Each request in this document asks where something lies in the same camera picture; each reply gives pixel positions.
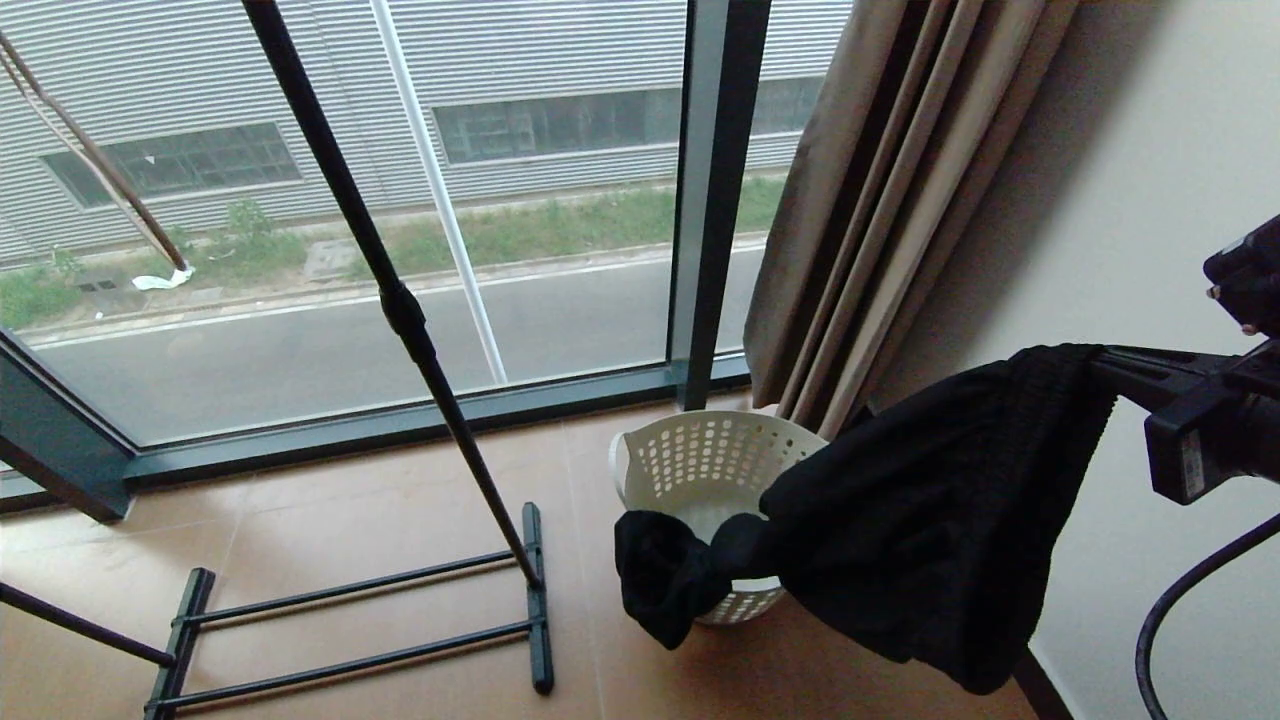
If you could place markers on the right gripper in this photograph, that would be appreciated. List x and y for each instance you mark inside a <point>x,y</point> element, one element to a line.
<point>1230,440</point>

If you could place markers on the black garment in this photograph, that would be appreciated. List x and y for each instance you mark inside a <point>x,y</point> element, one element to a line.
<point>930,520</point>
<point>670,580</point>

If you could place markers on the white laundry basket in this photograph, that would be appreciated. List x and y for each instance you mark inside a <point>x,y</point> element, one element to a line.
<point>628,475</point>

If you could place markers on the black clothes rack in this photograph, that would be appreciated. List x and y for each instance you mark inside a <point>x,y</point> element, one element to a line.
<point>405,310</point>

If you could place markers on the pink clothes hanger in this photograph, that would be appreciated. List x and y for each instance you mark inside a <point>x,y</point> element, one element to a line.
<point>150,224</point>

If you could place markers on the beige curtain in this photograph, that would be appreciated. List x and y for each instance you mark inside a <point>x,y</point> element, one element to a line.
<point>820,250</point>

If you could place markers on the window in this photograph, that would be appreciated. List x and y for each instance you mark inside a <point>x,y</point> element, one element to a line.
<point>715,200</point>

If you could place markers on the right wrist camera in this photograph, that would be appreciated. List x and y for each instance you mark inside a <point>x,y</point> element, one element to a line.
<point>1250,280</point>

